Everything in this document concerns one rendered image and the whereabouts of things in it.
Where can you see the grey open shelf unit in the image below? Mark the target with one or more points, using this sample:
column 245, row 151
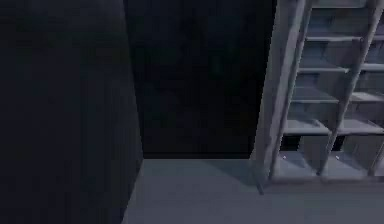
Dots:
column 293, row 100

